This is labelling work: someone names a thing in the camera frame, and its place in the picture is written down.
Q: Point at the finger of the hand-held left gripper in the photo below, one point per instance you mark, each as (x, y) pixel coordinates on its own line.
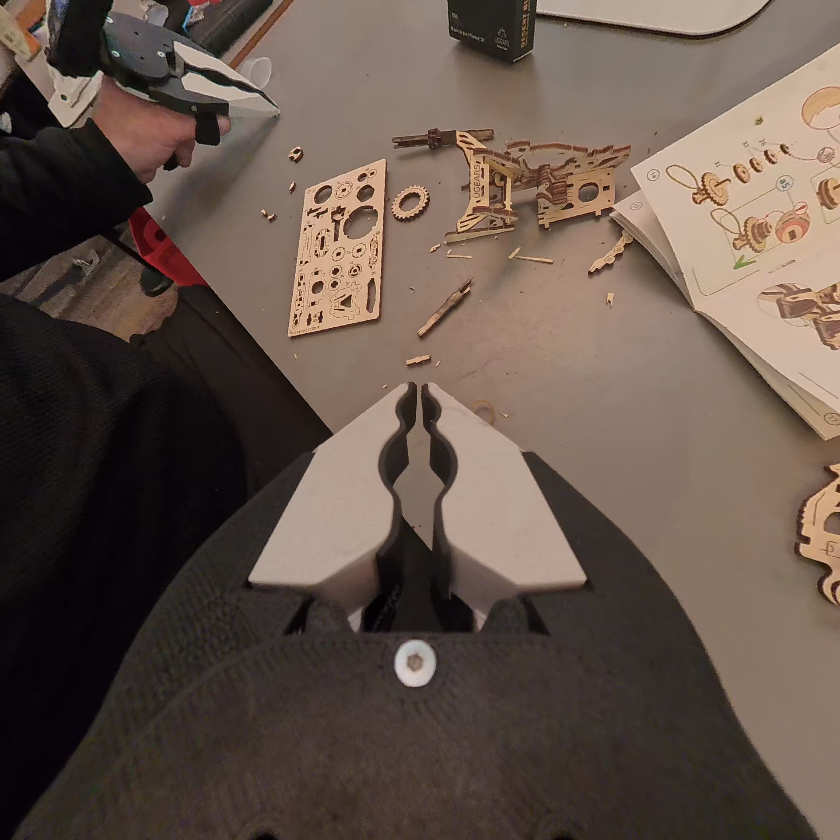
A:
(223, 69)
(249, 108)

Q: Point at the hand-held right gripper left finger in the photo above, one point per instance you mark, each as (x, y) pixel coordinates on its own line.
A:
(321, 525)

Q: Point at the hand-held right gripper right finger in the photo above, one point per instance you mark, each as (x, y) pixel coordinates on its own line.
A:
(512, 525)

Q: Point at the wooden wheel axle assembly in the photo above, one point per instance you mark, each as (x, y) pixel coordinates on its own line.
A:
(492, 414)

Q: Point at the wooden parts sheet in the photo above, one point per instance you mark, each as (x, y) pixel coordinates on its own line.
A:
(308, 315)

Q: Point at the white instruction booklet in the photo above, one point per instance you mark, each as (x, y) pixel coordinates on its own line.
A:
(722, 315)

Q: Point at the person's left forearm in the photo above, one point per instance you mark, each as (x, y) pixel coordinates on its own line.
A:
(59, 190)

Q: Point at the person's left hand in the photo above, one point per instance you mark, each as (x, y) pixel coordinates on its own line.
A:
(144, 138)

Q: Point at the red plastic crate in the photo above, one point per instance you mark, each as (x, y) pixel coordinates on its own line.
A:
(177, 256)

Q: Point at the dark wooden axle shaft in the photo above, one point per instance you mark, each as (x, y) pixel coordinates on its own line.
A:
(420, 139)

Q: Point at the small notched wooden peg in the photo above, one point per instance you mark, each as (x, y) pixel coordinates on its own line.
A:
(418, 360)

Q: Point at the black metal table leg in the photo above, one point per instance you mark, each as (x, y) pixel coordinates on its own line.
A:
(154, 282)

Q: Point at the forked wooden rod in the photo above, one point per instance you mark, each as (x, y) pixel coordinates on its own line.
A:
(443, 310)

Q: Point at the toothed wooden strip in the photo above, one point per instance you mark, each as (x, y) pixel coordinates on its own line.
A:
(610, 254)

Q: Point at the wooden chassis assembly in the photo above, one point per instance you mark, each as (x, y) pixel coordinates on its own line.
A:
(820, 525)

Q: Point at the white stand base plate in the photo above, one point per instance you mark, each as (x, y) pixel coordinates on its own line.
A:
(656, 13)

